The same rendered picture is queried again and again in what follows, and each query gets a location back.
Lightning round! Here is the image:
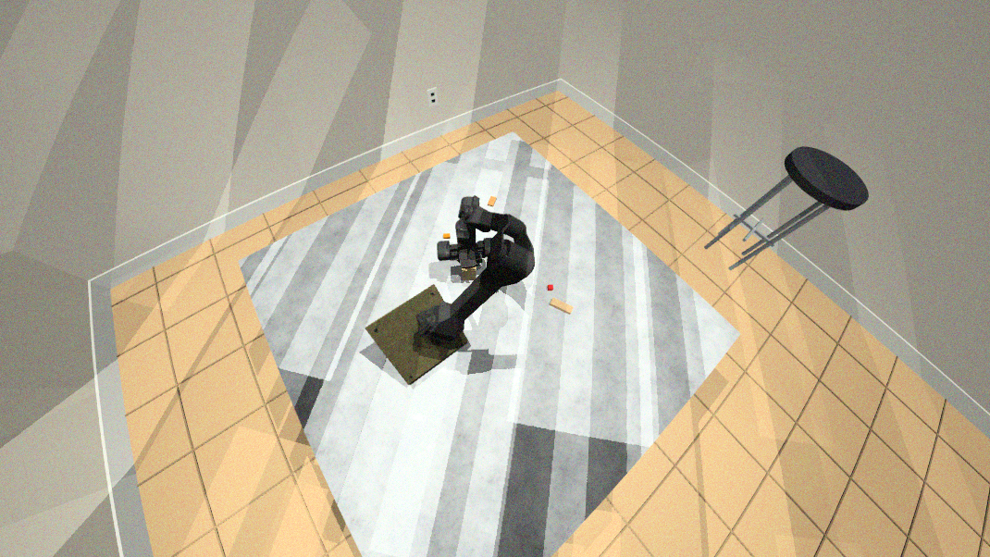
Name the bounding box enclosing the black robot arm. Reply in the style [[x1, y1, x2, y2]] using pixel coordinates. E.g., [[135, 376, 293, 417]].
[[416, 195, 535, 343]]

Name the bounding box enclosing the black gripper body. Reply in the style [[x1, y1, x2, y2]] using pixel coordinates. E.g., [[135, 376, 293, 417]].
[[437, 238, 492, 261]]

